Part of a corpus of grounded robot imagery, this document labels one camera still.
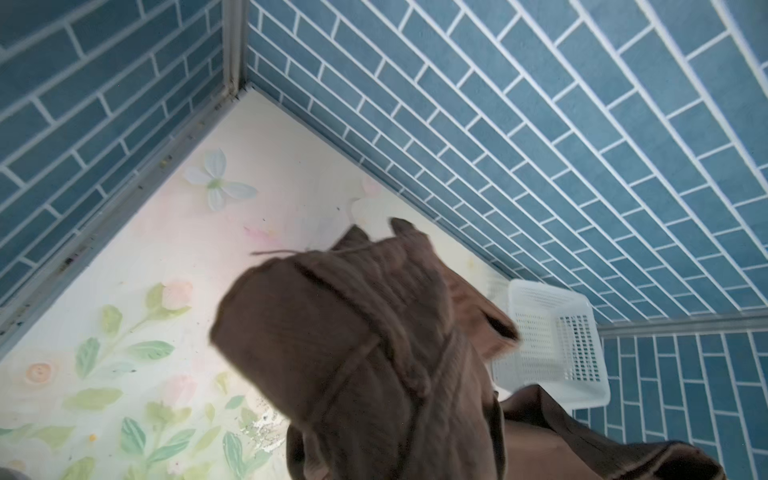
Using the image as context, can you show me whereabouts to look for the brown trousers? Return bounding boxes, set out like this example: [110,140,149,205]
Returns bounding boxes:
[209,218,725,479]

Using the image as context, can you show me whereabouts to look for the white plastic basket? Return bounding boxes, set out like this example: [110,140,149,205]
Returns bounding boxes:
[490,279,611,411]

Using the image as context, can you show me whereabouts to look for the aluminium corner post left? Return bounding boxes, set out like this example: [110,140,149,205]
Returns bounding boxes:
[222,0,248,96]

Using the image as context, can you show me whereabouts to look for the aluminium corner post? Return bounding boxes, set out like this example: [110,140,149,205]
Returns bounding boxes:
[222,0,248,96]
[597,308,767,338]

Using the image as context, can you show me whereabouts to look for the aluminium corner post right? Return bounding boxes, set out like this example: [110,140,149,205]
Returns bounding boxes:
[597,308,767,338]

